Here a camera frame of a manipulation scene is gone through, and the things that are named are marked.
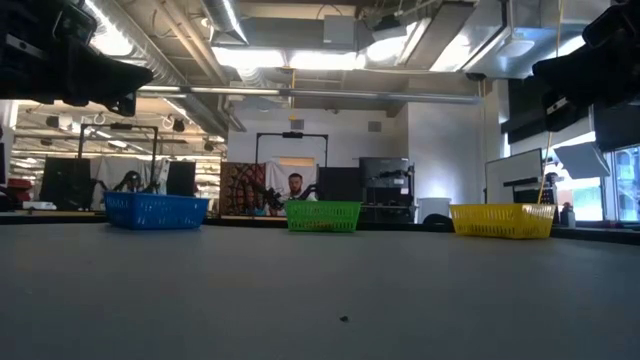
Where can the person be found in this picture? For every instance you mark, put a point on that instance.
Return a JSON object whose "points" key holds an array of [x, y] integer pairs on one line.
{"points": [[296, 185]]}

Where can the black camera frame stand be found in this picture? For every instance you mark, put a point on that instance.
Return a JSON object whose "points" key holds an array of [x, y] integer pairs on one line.
{"points": [[120, 127], [292, 134]]}

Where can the yellow plastic basket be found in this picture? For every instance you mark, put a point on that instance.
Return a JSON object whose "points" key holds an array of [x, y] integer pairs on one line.
{"points": [[502, 220]]}

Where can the black equipment rack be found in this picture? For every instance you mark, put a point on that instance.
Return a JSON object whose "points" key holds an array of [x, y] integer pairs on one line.
{"points": [[387, 180]]}

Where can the patterned wall tapestry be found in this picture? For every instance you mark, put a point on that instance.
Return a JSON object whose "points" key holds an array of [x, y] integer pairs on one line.
{"points": [[242, 187]]}

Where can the silver ceiling duct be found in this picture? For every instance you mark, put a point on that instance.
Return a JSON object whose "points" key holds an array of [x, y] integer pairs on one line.
{"points": [[225, 20]]}

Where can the whiteboard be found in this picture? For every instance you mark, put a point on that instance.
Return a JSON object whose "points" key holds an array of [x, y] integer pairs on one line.
{"points": [[512, 175]]}

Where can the dark bottle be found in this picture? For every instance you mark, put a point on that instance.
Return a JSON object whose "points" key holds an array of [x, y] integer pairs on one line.
{"points": [[568, 216]]}

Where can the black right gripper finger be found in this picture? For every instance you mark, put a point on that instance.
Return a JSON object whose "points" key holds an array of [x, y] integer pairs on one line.
{"points": [[565, 75]]}

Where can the green plastic basket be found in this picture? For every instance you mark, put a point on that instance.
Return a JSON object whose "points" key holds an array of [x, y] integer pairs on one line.
{"points": [[322, 217]]}

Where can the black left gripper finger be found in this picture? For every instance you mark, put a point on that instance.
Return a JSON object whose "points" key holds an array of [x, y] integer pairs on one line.
{"points": [[125, 77], [124, 104]]}

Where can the grey ceiling box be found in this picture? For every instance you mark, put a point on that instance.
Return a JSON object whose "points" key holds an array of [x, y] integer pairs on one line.
{"points": [[339, 29]]}

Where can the black table clamp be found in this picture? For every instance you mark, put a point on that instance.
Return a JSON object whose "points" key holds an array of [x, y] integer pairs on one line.
{"points": [[437, 222]]}

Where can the white hanging sheet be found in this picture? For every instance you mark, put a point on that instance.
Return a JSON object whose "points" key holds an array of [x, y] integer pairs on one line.
{"points": [[107, 170], [277, 172]]}

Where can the black background robot arm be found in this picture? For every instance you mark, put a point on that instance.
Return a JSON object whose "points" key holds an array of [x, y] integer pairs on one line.
{"points": [[272, 195], [131, 180]]}

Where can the black window blind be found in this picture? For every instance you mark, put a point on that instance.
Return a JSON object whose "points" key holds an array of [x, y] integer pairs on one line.
{"points": [[617, 125]]}

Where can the ceiling light panel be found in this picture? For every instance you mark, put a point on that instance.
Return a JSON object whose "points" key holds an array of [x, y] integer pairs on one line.
{"points": [[285, 59]]}

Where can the red storage boxes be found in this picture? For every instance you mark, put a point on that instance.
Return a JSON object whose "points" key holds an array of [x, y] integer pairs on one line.
{"points": [[20, 190]]}

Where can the dark grey table mat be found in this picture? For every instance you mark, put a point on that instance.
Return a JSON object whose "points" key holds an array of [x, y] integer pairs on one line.
{"points": [[300, 290]]}

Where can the black monitor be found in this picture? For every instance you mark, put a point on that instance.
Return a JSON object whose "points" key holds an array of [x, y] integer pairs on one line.
{"points": [[181, 177], [340, 184], [65, 182]]}

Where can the blue plastic basket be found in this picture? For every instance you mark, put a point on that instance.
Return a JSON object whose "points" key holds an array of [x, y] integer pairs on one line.
{"points": [[155, 212]]}

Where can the grey ceiling pipe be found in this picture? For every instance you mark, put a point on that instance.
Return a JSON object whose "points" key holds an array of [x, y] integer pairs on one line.
{"points": [[325, 93]]}

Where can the white trash bin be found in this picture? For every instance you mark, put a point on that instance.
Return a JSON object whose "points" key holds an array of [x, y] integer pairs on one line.
{"points": [[434, 207]]}

